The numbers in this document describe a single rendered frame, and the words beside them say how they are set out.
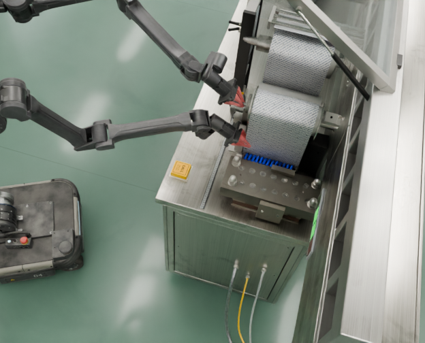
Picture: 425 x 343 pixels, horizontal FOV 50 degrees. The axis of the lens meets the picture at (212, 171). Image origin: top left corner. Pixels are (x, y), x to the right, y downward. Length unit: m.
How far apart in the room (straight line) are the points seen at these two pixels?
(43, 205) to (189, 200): 1.08
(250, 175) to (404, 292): 0.80
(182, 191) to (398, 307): 1.01
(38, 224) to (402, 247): 1.92
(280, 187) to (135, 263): 1.22
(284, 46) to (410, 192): 0.73
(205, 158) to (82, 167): 1.29
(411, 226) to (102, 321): 1.79
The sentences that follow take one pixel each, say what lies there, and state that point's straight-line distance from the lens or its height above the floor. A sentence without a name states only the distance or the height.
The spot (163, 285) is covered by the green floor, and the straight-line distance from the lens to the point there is 2.70.
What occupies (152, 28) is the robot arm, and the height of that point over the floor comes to 1.42.
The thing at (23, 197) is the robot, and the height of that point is 0.24.
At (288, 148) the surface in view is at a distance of 1.81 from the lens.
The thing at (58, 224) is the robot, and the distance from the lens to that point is 2.67.
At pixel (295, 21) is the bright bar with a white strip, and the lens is 1.83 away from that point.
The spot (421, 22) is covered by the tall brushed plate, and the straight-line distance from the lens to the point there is 2.04.
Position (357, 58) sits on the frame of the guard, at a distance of 1.29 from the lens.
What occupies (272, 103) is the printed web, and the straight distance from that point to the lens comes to 1.70.
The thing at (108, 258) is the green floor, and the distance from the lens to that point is 2.79.
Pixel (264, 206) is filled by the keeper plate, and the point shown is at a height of 1.01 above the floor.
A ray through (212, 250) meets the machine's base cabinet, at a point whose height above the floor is 0.55.
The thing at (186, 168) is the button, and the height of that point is 0.92.
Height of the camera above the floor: 2.55
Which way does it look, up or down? 56 degrees down
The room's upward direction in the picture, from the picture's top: 7 degrees clockwise
